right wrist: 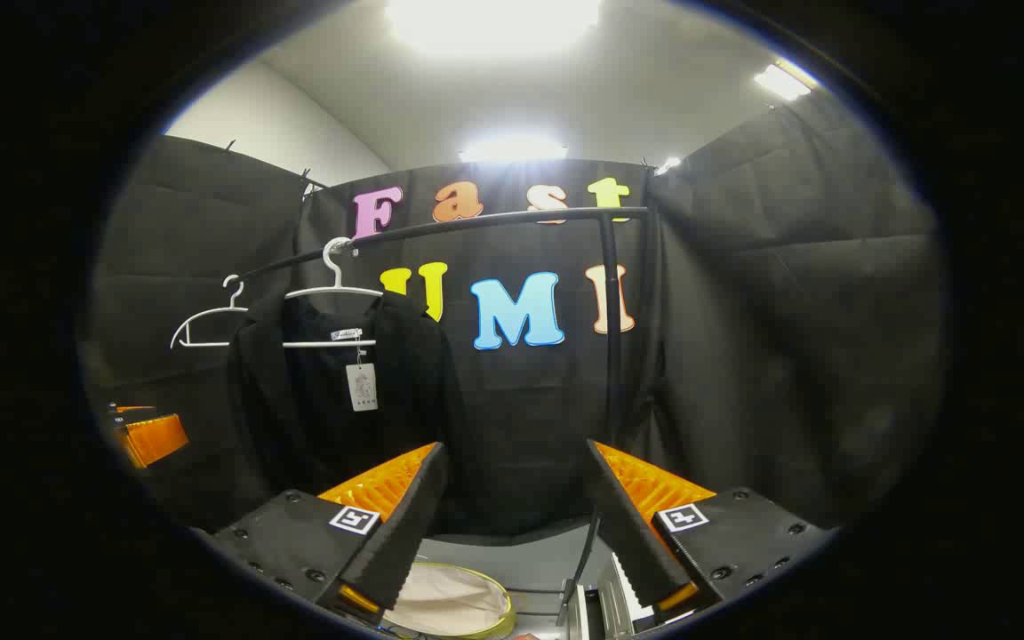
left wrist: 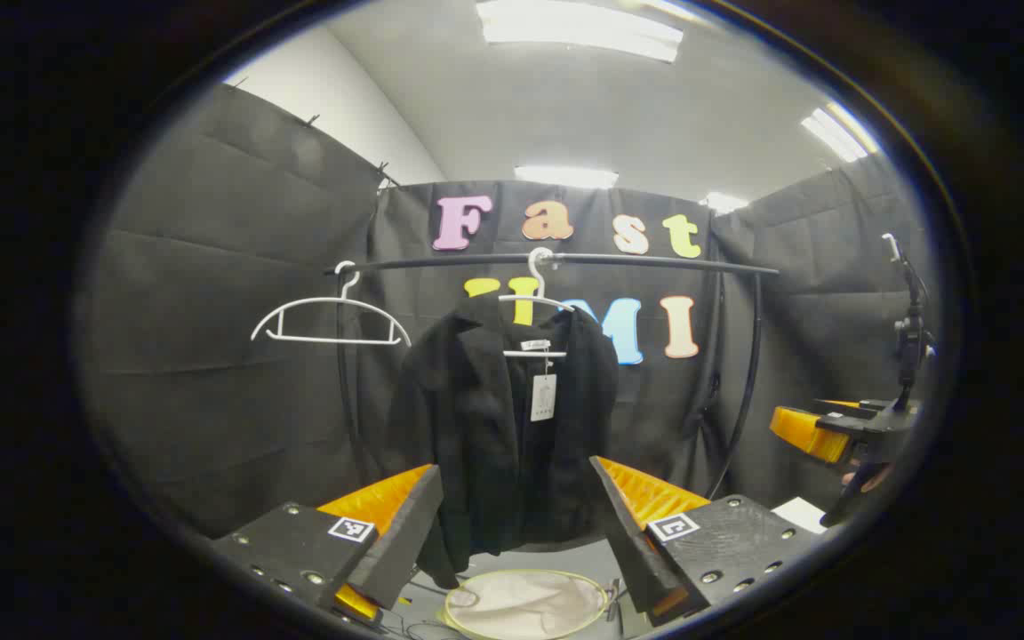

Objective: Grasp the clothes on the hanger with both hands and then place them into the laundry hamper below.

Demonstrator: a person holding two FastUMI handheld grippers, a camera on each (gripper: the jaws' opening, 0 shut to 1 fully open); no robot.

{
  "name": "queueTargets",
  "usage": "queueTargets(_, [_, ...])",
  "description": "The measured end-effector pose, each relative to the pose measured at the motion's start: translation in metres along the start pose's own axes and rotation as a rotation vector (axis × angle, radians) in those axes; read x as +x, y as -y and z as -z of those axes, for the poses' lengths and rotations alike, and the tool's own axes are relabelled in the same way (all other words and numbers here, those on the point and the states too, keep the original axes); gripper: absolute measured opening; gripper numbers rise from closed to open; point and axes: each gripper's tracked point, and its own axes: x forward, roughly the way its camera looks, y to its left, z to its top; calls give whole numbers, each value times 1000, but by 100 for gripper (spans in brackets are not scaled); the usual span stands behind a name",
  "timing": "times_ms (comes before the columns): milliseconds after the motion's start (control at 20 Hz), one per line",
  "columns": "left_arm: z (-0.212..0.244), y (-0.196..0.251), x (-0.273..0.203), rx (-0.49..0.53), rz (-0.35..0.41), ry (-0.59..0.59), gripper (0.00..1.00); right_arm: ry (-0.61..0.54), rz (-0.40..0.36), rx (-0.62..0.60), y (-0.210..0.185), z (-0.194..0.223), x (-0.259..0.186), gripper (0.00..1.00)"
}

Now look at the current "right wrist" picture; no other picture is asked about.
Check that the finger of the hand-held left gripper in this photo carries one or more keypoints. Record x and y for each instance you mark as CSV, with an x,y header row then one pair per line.
x,y
156,438

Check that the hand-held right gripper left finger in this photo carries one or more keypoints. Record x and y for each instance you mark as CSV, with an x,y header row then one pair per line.
x,y
405,533

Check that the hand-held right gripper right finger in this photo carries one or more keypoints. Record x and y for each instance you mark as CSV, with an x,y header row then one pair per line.
x,y
632,533

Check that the white laundry hamper yellow rim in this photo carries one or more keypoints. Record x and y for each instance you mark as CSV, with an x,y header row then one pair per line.
x,y
445,600

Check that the black knit garment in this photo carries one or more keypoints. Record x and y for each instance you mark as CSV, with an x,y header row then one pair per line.
x,y
405,382

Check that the white plastic hanger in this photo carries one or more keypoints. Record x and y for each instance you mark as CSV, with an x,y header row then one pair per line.
x,y
337,277
219,312

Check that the black metal clothes rack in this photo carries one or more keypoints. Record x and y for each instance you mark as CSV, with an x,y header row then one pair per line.
x,y
612,356

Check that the grey metal cabinet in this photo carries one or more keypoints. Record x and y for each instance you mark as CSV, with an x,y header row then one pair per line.
x,y
605,604

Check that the white paper garment tag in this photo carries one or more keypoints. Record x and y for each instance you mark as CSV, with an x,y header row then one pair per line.
x,y
362,387

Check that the black backdrop cloth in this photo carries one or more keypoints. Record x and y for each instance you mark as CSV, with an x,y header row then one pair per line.
x,y
788,311

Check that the large ceiling light panel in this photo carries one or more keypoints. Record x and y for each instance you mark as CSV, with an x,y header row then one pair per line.
x,y
494,22

